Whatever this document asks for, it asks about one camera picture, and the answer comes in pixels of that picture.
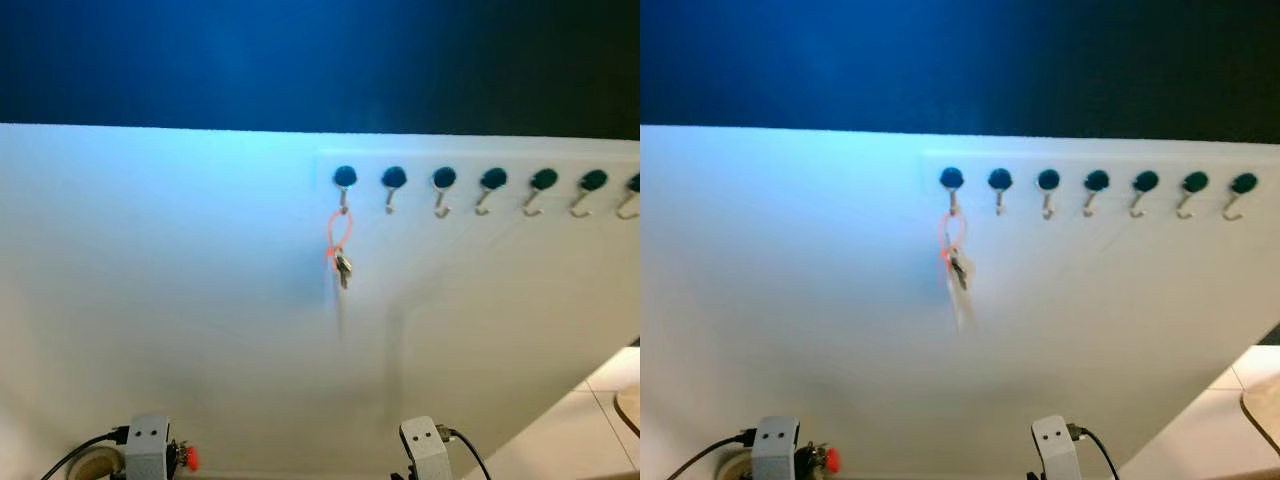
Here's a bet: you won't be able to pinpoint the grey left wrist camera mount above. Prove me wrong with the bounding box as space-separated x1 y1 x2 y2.
752 416 801 480
126 414 173 480

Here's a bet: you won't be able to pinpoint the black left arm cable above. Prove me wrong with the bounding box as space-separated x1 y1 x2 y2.
40 427 132 480
667 429 757 480

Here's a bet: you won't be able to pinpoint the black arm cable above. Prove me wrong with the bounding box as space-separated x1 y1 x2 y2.
667 429 757 480
446 428 493 480
1074 425 1122 480
40 427 132 480

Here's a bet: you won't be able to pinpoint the white hook rack plate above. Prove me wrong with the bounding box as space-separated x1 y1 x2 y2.
920 150 1280 227
317 150 641 225

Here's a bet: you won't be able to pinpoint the beige rug with dark edge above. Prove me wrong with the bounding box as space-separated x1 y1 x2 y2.
1240 375 1280 457
613 385 641 439

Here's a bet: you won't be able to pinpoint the keys with orange loop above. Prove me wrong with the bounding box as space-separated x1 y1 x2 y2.
937 212 973 293
325 208 355 292

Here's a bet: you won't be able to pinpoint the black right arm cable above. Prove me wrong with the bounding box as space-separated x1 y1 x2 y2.
1074 425 1122 480
446 428 493 480

